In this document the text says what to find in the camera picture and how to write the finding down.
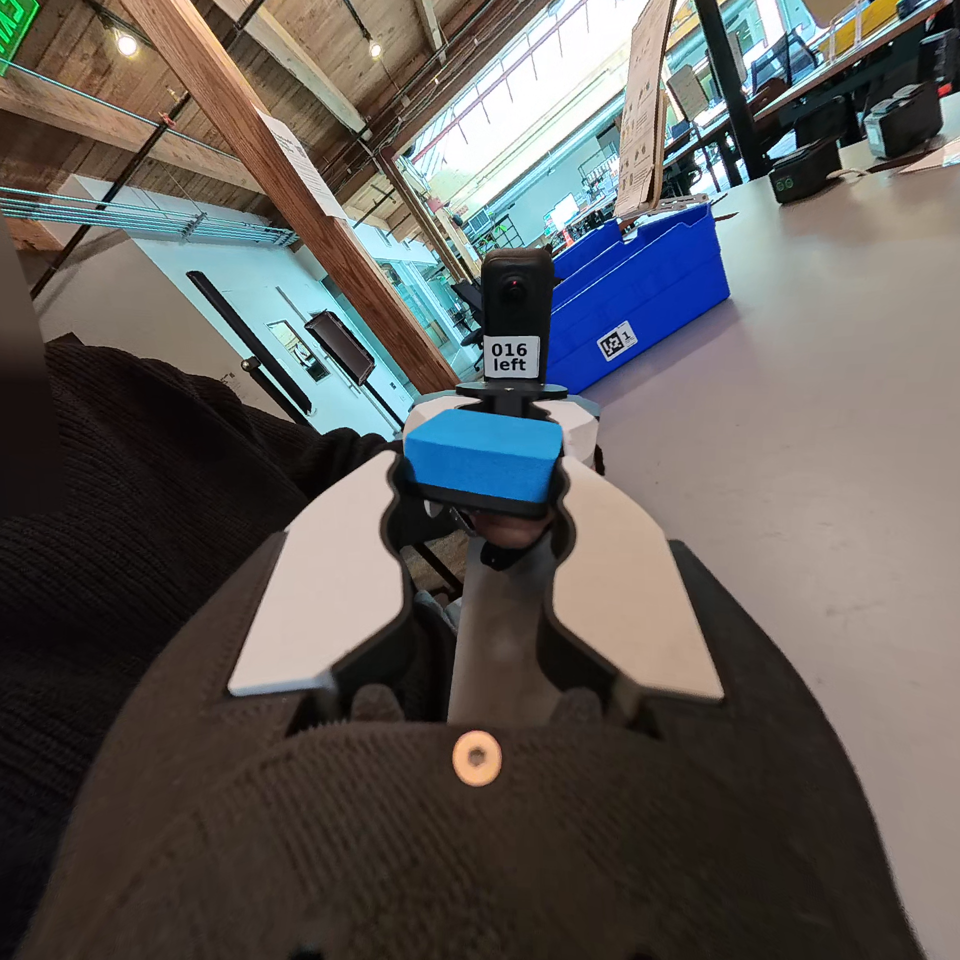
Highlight black box green buttons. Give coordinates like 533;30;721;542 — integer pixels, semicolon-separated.
766;138;845;205

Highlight white paper notice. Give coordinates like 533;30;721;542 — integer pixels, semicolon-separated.
255;105;350;220

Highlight black office chair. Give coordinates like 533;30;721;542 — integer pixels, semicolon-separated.
450;277;489;369

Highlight metal conduit pipes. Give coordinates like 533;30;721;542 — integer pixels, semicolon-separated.
0;187;301;249

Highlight person's left forearm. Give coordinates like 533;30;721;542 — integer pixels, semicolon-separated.
292;427;410;504

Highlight black grey battery pack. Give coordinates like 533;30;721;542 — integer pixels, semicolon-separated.
862;81;945;160

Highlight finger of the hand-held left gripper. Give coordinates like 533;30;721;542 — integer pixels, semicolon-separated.
405;399;492;440
536;399;601;464

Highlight green exit sign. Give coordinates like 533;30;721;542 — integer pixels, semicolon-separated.
0;0;42;76

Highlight black support pole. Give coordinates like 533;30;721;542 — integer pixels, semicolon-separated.
693;0;770;185

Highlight blue and black sponge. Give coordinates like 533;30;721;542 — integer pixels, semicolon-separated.
395;409;567;522

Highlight plain blue storage bin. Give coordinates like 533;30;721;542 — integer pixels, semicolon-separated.
551;217;624;279

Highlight person's left hand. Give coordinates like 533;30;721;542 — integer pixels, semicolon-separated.
468;513;552;552

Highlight blue bin with tag label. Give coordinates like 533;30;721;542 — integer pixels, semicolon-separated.
546;202;731;395

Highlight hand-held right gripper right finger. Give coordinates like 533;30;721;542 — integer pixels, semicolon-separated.
538;456;726;715

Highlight cardboard sign board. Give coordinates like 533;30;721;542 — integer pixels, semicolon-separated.
613;0;676;220

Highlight black display panel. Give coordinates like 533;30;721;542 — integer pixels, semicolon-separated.
303;311;402;432

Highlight black chair base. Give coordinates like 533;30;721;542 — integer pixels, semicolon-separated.
397;517;470;601

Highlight wooden support beam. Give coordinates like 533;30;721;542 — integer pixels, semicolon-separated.
120;0;462;395

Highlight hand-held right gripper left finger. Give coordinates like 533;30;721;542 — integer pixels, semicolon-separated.
225;450;415;715

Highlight long black door handle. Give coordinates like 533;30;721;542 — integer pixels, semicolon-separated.
186;270;312;429

